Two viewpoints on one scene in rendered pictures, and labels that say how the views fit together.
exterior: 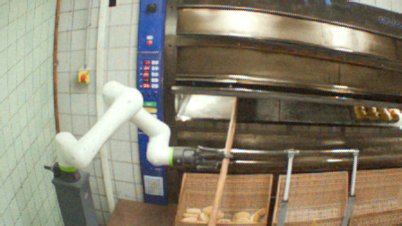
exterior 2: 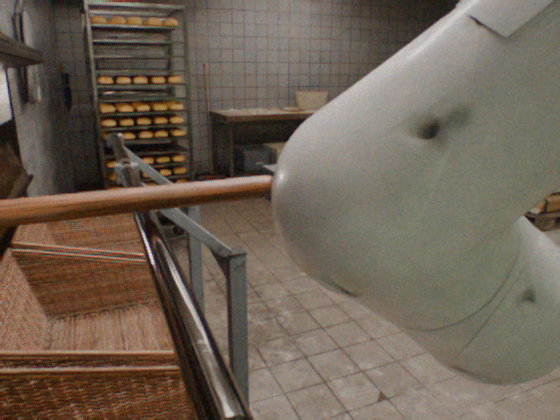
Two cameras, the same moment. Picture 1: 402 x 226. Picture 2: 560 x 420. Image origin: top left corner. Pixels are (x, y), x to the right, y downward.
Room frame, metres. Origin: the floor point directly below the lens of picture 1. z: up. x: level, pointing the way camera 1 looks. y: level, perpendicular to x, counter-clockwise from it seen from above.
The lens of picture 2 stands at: (3.23, 0.38, 1.34)
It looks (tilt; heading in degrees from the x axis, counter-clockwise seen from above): 17 degrees down; 241
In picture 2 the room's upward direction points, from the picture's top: straight up
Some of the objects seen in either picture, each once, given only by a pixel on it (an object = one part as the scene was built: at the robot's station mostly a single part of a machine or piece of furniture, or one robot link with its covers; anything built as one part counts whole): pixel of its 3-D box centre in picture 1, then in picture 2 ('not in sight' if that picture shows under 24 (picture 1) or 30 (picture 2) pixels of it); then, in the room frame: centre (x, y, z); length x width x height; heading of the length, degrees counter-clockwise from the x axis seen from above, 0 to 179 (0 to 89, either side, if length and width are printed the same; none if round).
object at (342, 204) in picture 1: (312, 205); (98, 318); (3.14, -0.74, 0.72); 0.56 x 0.49 x 0.28; 83
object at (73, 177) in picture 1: (61, 169); not in sight; (2.62, 0.76, 1.23); 0.26 x 0.15 x 0.06; 80
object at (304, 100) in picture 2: not in sight; (310, 100); (0.00, -4.37, 1.01); 0.43 x 0.42 x 0.21; 173
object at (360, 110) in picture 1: (375, 103); not in sight; (3.77, -1.38, 1.21); 0.61 x 0.48 x 0.06; 173
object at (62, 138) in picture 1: (66, 152); not in sight; (2.60, 0.69, 1.36); 0.16 x 0.13 x 0.19; 43
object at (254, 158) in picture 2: not in sight; (250, 157); (0.85, -4.40, 0.35); 0.50 x 0.36 x 0.24; 82
